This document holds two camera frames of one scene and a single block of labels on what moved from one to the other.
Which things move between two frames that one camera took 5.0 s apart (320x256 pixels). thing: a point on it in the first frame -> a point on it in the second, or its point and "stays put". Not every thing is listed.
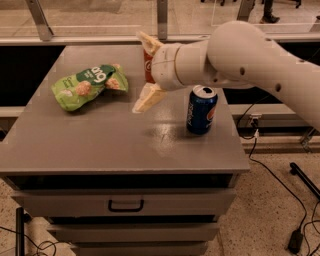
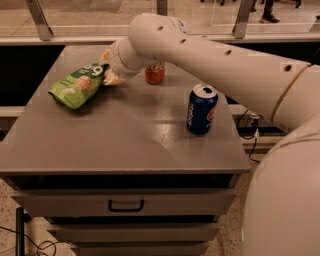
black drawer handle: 125,209 stays put
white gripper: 164,67 -> 113,62
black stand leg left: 21,219 stays put
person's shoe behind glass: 268,17 stays put
